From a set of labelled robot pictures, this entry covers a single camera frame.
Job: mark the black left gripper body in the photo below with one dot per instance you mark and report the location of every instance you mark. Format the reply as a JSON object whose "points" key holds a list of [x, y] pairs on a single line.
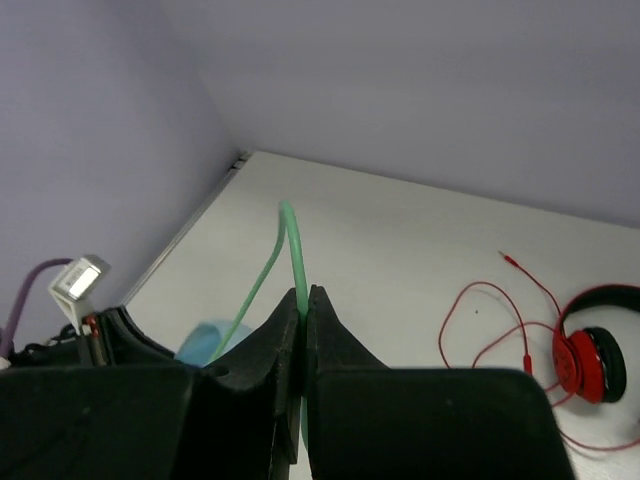
{"points": [[111, 339]]}

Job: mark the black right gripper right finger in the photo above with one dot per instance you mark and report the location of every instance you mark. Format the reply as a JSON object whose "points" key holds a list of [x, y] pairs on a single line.
{"points": [[366, 420]]}

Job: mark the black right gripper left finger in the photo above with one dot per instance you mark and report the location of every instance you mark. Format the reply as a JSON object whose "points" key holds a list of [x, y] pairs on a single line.
{"points": [[234, 419]]}

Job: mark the light blue headphones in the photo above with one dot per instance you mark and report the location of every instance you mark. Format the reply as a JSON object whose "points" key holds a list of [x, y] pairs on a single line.
{"points": [[203, 341]]}

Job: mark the red black headphones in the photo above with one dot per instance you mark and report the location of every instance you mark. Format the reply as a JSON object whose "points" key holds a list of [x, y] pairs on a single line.
{"points": [[589, 363]]}

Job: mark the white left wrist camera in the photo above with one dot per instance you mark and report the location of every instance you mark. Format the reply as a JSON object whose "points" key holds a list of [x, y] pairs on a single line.
{"points": [[72, 287]]}

